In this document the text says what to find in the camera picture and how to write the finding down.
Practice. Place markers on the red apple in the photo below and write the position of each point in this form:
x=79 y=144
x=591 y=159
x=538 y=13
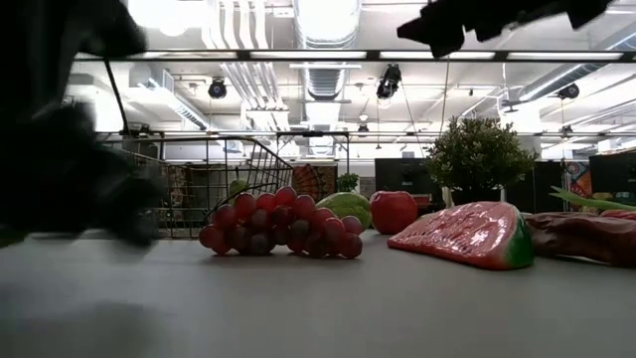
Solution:
x=392 y=211

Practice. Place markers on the colourful wall hanging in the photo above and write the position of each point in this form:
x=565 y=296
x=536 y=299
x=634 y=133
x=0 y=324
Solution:
x=576 y=179

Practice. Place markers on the black monitor on rolling stand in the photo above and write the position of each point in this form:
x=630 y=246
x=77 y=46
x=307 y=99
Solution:
x=613 y=171

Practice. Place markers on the red grape bunch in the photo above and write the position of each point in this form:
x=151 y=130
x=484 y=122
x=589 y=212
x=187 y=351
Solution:
x=278 y=219

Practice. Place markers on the silver ventilation duct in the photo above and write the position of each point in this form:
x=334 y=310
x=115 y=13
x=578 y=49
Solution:
x=325 y=79

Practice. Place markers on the potted green plant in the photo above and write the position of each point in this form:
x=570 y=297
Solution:
x=477 y=154

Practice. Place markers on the black background monitor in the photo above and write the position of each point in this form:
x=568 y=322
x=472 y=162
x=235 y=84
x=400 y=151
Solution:
x=402 y=174

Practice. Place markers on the lime green cabbage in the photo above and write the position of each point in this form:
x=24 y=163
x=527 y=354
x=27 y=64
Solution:
x=348 y=205

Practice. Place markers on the black ceiling spotlight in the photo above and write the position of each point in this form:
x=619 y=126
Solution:
x=569 y=91
x=217 y=88

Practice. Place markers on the green pear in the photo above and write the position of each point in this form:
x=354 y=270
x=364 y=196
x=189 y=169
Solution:
x=238 y=187

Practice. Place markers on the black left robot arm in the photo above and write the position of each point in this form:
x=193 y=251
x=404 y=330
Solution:
x=45 y=45

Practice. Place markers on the small background plant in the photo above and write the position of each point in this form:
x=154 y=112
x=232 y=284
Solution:
x=348 y=181

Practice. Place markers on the colourful round patterned panel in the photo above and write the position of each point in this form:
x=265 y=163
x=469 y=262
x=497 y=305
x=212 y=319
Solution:
x=313 y=181

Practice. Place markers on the green white celery stalk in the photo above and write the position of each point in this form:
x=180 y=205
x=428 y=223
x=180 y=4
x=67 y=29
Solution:
x=591 y=202

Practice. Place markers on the watermelon slice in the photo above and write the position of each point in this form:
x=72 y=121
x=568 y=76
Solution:
x=462 y=233

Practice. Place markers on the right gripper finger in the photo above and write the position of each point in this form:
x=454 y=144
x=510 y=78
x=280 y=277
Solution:
x=439 y=32

